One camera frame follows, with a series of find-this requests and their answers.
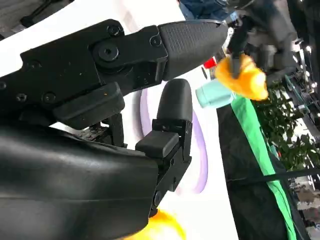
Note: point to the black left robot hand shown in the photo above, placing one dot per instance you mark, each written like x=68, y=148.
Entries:
x=270, y=37

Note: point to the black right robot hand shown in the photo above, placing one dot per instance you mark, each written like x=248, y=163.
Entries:
x=62, y=175

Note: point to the orange and white bread roll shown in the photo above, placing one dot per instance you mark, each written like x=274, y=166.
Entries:
x=167, y=227
x=250, y=80

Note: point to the small red object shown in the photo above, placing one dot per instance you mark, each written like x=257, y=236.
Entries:
x=210, y=62

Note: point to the person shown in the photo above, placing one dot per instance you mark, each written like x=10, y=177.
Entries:
x=200, y=10

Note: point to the pale green mug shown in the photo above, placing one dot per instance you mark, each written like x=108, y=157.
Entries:
x=215, y=96

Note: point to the green cloth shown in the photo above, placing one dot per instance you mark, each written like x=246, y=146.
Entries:
x=252, y=120

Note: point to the green leafy plant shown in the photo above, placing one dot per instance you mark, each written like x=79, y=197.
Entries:
x=287, y=130

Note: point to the lilac plate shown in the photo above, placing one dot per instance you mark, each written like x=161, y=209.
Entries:
x=200, y=155

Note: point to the black cloth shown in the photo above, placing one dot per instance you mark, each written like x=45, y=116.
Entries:
x=245, y=200

